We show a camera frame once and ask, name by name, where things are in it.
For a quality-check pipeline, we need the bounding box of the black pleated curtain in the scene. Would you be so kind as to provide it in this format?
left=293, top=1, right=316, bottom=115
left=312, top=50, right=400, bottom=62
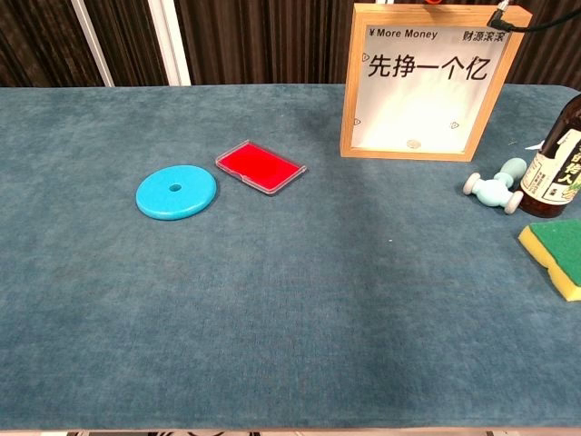
left=0, top=0, right=581, bottom=90

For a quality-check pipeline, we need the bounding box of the light blue toy dumbbell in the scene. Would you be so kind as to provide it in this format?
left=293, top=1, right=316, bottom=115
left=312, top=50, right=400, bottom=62
left=461, top=156, right=528, bottom=215

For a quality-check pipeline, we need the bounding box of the dark glass bottle with label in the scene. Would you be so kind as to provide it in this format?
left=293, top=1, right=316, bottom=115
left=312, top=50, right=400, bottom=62
left=517, top=93, right=581, bottom=218

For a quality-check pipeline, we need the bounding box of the red card in clear case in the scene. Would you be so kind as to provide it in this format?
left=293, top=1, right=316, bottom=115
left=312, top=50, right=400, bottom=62
left=214, top=139, right=309, bottom=197

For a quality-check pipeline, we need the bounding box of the green yellow sponge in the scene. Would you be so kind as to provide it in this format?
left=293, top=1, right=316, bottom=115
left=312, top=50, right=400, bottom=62
left=518, top=219, right=581, bottom=302

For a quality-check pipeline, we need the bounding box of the blue disc with hole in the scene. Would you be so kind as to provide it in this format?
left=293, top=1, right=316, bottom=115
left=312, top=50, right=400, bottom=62
left=134, top=164, right=219, bottom=222

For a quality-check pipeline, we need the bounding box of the teal table cloth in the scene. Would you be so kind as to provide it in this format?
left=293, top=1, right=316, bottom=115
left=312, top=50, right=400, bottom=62
left=0, top=84, right=581, bottom=432

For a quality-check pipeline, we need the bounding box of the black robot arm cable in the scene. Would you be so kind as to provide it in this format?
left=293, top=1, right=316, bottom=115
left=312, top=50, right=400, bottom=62
left=487, top=0, right=581, bottom=34

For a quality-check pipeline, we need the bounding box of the wooden coin box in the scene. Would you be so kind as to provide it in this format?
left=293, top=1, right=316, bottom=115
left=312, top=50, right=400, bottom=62
left=340, top=3, right=533, bottom=163

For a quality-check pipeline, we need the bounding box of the white aluminium frame post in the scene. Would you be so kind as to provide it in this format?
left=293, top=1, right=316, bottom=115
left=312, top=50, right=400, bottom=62
left=146, top=0, right=192, bottom=87

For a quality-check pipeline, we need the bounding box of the thin grey frame post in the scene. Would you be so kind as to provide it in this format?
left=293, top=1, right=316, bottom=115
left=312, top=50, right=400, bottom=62
left=70, top=0, right=115, bottom=87

